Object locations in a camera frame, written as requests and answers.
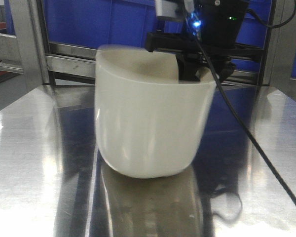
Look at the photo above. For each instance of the blue crate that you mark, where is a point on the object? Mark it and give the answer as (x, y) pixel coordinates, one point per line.
(93, 23)
(251, 32)

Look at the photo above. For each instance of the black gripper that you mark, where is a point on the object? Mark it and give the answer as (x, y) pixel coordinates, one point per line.
(212, 26)

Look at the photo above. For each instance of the steel shelf frame behind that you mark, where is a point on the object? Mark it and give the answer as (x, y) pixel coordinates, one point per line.
(26, 48)

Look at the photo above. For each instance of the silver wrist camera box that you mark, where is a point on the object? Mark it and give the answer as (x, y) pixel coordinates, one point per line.
(170, 10)

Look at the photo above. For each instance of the blue crate behind right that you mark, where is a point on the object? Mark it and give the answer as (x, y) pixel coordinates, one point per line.
(251, 32)

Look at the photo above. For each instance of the blue crate behind left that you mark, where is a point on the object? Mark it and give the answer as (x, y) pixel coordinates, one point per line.
(93, 23)

